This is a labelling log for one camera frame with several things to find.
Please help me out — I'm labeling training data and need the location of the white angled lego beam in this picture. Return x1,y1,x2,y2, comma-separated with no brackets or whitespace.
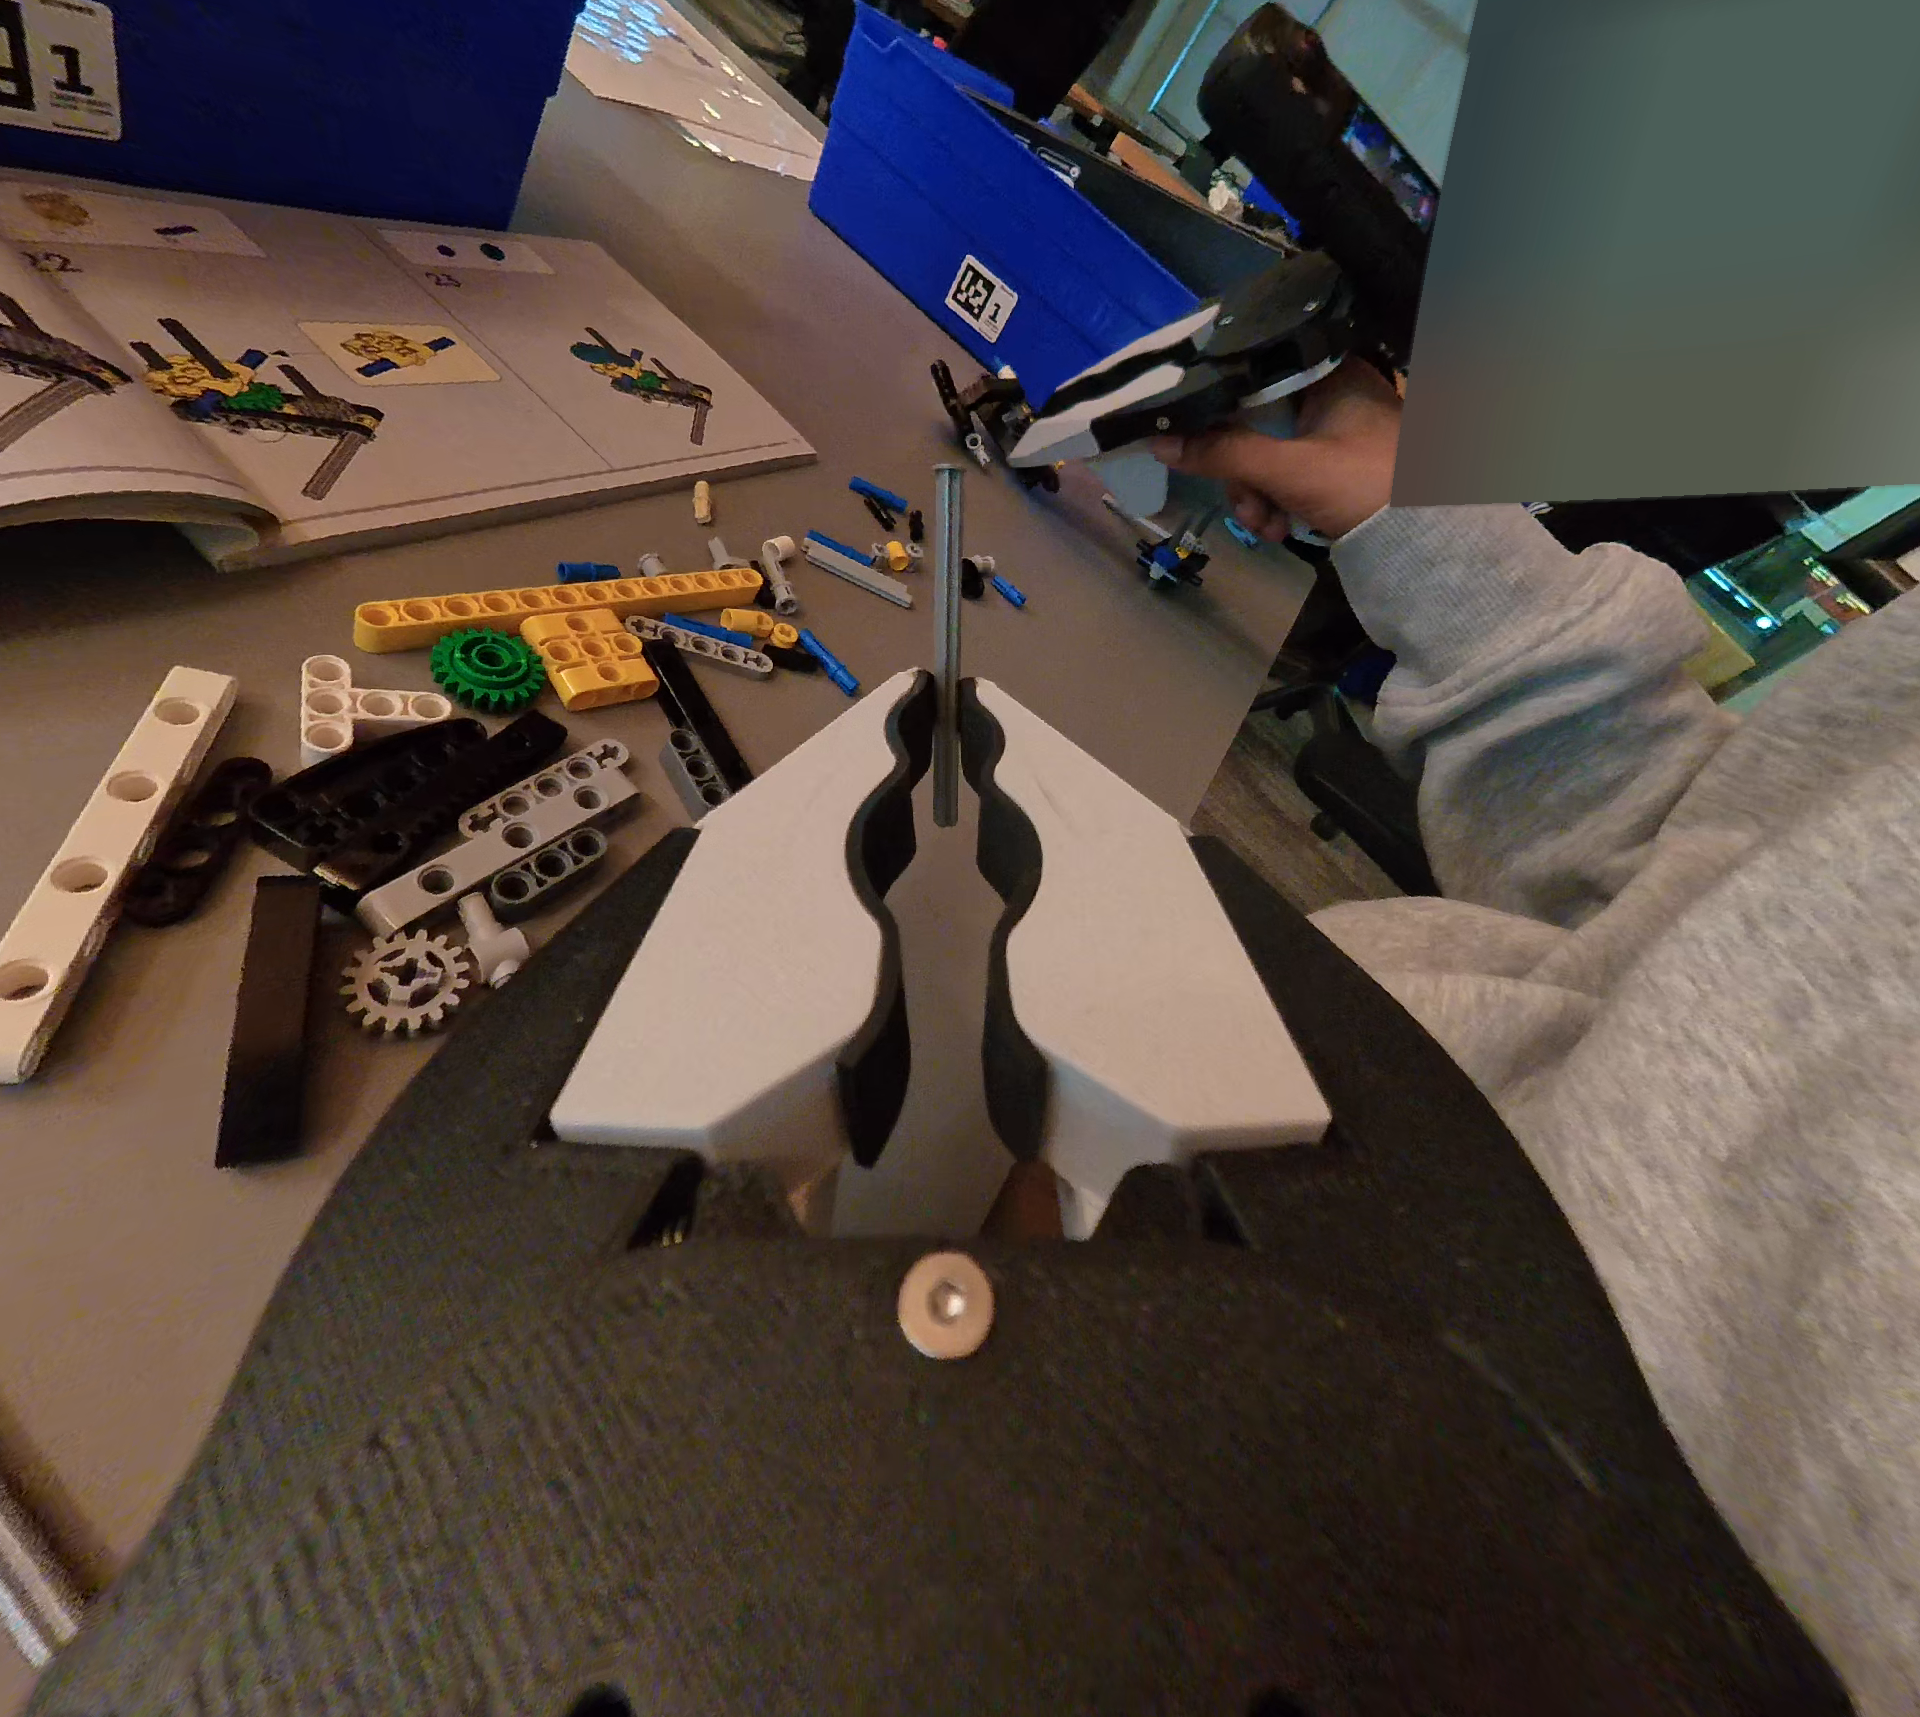
296,652,452,766

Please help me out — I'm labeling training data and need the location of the person's grey hoodie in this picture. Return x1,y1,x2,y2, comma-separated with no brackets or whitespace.
1305,575,1920,1717

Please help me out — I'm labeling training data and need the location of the black round-hole lego liftarm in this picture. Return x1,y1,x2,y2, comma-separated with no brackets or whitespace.
119,756,277,926

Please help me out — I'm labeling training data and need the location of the black office chair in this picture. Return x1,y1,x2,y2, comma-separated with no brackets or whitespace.
1253,575,1444,901

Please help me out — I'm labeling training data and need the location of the thick grey lego beam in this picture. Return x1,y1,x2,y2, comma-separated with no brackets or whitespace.
356,824,607,940

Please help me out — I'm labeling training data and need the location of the partly built lego model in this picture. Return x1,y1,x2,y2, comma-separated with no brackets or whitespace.
927,354,1221,588

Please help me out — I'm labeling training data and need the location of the clear plastic sheet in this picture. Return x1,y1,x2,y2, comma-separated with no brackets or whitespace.
562,0,832,185

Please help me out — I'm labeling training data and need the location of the person's right hand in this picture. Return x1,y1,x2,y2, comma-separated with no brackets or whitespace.
1152,374,1410,545

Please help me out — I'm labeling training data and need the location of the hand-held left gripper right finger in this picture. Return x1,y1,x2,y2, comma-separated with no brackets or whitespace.
955,673,1337,1241

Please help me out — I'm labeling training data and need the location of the blue storage bin black rim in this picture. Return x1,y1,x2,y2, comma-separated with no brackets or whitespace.
810,0,1204,408

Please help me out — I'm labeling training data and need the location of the black curved lego beam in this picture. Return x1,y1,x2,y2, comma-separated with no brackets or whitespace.
244,711,571,881

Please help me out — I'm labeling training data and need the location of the long white lego beam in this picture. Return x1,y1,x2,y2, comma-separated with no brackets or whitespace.
0,666,244,1087

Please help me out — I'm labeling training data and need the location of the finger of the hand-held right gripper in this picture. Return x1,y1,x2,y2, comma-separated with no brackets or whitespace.
1000,393,1204,472
1032,307,1228,428

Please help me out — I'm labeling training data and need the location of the thin grey lego liftarm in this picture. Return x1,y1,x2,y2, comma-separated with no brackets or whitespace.
619,610,780,677

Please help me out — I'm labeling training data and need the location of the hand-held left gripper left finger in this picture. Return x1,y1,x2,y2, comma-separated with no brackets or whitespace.
545,669,939,1238

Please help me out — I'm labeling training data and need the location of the green lego gear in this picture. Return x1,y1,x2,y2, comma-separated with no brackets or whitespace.
428,626,545,716

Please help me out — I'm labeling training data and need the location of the short yellow lego beam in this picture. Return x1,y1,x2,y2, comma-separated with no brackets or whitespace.
517,615,663,711

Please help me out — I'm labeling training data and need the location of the long yellow lego beam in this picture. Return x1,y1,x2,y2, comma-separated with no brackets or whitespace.
356,565,769,656

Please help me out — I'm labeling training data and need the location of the white lego connector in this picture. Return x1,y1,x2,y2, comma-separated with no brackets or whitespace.
454,893,534,985

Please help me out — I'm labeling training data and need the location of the grey lego gear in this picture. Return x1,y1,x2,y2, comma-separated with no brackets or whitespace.
341,923,480,1042

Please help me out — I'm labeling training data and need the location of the black straight lego beam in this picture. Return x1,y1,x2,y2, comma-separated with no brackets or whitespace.
643,636,763,820

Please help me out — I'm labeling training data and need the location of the black flat lego beam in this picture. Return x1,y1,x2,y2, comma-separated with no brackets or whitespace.
217,871,326,1170

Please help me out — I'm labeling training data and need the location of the person's right forearm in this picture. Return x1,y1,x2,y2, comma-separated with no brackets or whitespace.
1327,500,1761,926

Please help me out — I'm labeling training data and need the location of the lego instruction booklet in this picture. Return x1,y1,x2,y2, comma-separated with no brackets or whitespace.
0,170,820,574

